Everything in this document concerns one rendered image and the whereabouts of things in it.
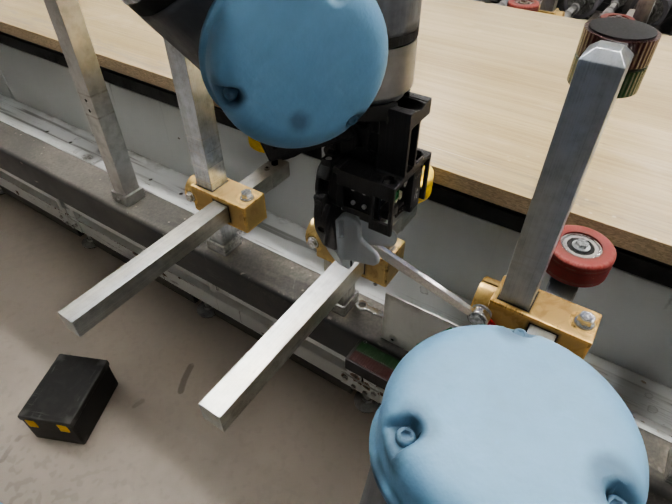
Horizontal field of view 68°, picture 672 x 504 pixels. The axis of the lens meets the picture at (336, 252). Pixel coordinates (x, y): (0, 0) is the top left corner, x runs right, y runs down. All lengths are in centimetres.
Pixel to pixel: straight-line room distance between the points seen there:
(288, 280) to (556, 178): 49
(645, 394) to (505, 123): 48
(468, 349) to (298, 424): 133
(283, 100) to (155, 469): 136
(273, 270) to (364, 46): 68
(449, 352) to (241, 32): 13
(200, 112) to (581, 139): 50
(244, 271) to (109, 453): 83
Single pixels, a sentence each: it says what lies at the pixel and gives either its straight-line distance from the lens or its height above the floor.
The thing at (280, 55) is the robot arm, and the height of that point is 123.
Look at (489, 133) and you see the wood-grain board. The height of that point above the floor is 90.
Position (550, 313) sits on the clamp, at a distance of 62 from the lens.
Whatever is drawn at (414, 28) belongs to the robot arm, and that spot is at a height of 118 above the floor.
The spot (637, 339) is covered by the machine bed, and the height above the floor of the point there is 69.
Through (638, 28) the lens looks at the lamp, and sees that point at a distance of 52.
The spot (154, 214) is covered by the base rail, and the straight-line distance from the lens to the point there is 103.
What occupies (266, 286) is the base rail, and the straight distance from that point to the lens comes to 84.
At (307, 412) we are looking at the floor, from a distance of 150.
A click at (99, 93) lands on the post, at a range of 98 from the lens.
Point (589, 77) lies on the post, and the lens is 46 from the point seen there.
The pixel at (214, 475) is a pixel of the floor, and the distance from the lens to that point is 145.
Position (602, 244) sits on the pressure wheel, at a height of 91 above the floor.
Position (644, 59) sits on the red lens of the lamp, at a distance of 50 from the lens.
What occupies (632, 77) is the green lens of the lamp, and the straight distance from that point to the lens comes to 51.
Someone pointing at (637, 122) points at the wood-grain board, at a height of 90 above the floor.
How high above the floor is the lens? 130
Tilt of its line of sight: 43 degrees down
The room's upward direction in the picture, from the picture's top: straight up
